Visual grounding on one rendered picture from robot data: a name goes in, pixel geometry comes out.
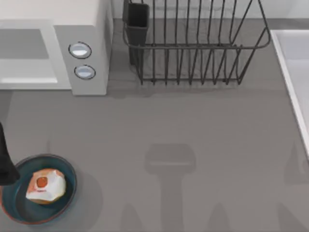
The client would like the round microwave knob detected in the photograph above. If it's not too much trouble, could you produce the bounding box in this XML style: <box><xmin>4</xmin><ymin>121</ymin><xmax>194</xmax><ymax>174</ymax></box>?
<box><xmin>68</xmin><ymin>41</ymin><xmax>93</xmax><ymax>59</ymax></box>
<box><xmin>73</xmin><ymin>64</ymin><xmax>97</xmax><ymax>80</ymax></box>

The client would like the black cutlery holder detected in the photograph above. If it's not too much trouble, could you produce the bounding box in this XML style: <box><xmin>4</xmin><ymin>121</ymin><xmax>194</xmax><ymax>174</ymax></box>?
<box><xmin>122</xmin><ymin>0</ymin><xmax>150</xmax><ymax>65</ymax></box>

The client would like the pale microwave oven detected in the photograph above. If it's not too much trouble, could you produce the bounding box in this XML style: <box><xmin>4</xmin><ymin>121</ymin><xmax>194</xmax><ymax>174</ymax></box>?
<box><xmin>0</xmin><ymin>0</ymin><xmax>114</xmax><ymax>97</ymax></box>

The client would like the white and orange snack bag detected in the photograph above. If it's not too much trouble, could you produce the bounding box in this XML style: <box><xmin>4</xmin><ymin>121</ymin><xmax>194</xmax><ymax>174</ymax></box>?
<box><xmin>25</xmin><ymin>169</ymin><xmax>67</xmax><ymax>205</ymax></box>

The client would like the white sink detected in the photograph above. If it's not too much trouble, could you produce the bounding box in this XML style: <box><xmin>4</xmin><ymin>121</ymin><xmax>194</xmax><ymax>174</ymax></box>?
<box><xmin>269</xmin><ymin>29</ymin><xmax>309</xmax><ymax>162</ymax></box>

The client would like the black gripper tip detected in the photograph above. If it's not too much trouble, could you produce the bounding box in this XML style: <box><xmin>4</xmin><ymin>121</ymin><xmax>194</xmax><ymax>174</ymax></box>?
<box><xmin>0</xmin><ymin>122</ymin><xmax>21</xmax><ymax>186</ymax></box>

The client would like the dark blue bowl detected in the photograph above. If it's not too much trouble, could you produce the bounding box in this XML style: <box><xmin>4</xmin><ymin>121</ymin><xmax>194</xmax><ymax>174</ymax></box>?
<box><xmin>0</xmin><ymin>154</ymin><xmax>78</xmax><ymax>226</ymax></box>

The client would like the black wire dish rack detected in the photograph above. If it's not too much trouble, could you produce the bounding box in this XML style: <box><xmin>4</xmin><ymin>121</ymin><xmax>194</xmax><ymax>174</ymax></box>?
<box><xmin>122</xmin><ymin>0</ymin><xmax>271</xmax><ymax>86</ymax></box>

